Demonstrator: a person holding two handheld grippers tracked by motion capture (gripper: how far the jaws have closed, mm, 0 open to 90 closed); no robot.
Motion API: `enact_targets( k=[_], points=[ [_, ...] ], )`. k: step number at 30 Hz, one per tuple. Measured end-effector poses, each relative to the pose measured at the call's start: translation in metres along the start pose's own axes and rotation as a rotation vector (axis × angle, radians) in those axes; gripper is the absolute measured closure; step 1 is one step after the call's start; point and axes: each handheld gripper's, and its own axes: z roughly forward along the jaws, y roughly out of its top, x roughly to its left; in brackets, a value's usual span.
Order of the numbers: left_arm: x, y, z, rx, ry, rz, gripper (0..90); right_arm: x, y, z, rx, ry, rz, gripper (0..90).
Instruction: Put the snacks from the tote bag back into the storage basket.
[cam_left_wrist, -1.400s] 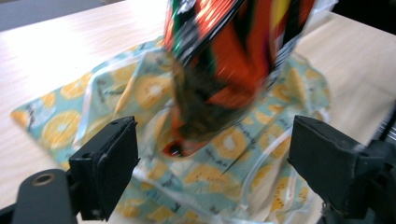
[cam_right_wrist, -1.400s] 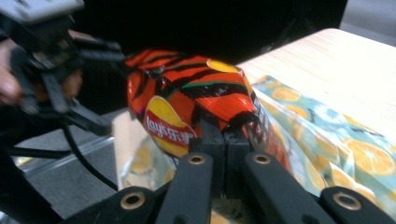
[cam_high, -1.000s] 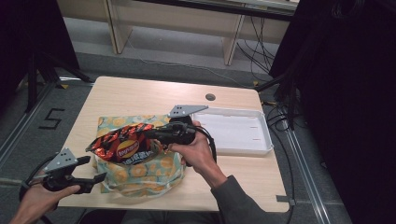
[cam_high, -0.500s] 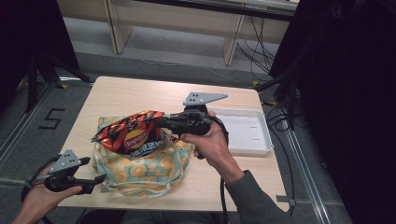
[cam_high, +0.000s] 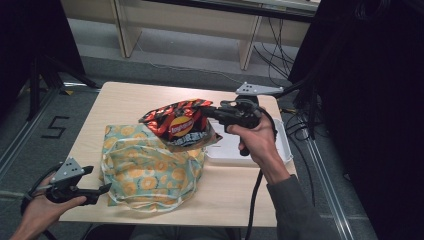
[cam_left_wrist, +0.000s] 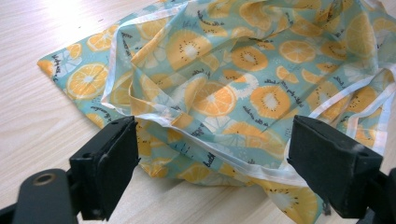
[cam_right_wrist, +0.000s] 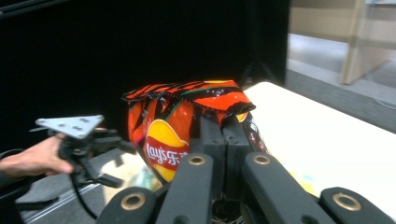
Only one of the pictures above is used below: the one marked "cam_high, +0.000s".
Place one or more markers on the person's left hand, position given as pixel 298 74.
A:
pixel 43 213

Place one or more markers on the person's right hand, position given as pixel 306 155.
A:
pixel 258 143

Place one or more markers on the black tripod stand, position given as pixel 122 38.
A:
pixel 50 76
pixel 306 100

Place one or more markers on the green floral shopping bag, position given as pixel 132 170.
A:
pixel 150 170

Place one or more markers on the red and black chip bag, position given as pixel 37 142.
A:
pixel 180 125

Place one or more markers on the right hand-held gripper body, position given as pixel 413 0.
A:
pixel 245 110

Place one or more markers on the white plastic tray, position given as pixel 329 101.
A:
pixel 230 150

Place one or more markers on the light wooden desk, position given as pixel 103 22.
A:
pixel 186 20

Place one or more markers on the black curtain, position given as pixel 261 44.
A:
pixel 30 30
pixel 373 100

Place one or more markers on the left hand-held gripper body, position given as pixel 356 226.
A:
pixel 65 181

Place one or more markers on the aluminium floor rail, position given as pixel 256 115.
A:
pixel 328 186
pixel 23 133

